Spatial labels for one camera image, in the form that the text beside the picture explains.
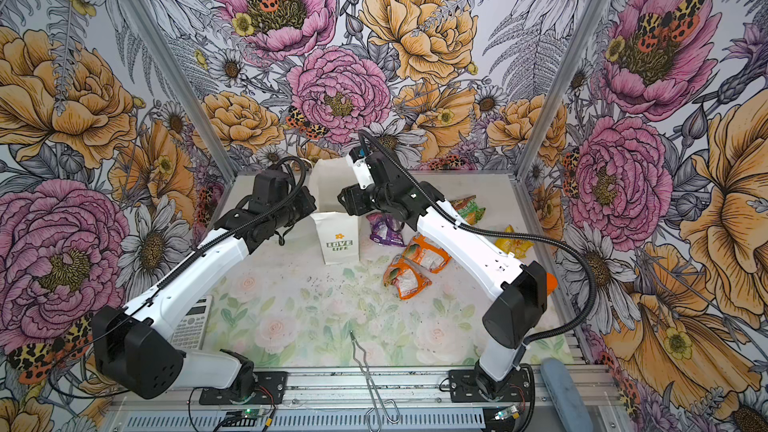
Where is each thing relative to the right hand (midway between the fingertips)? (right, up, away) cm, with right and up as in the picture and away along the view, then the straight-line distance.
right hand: (351, 203), depth 75 cm
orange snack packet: (+21, -16, +19) cm, 32 cm away
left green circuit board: (-26, -51, -3) cm, 58 cm away
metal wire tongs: (+9, -48, -3) cm, 49 cm away
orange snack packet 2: (+14, -22, +12) cm, 29 cm away
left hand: (-10, -1, +6) cm, 12 cm away
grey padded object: (+51, -45, -5) cm, 68 cm away
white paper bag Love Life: (-4, -7, +5) cm, 10 cm away
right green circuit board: (+38, -49, -4) cm, 62 cm away
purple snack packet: (+8, -9, +24) cm, 27 cm away
